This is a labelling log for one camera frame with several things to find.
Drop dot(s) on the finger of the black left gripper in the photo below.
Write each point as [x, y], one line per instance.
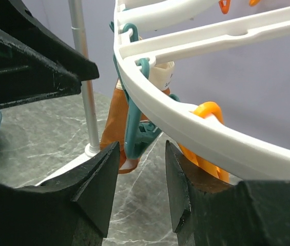
[17, 20]
[27, 76]

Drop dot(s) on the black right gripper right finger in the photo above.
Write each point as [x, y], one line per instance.
[207, 211]

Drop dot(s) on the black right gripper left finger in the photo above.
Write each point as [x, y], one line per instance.
[73, 208]

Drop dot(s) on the orange hanging underwear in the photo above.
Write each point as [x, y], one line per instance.
[160, 76]

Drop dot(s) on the white drying rack stand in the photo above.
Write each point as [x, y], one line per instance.
[80, 42]

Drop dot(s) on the orange clothes peg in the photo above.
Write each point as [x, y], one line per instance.
[205, 140]

